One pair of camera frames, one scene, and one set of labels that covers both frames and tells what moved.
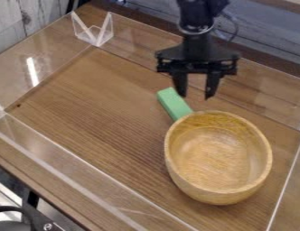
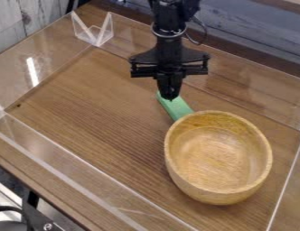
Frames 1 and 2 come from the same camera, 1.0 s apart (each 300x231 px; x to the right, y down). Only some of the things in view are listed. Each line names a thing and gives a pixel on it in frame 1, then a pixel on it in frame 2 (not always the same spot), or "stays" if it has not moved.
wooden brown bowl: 218,156 stays
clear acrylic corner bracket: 95,35 stays
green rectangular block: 174,103 stays
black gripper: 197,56 → 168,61
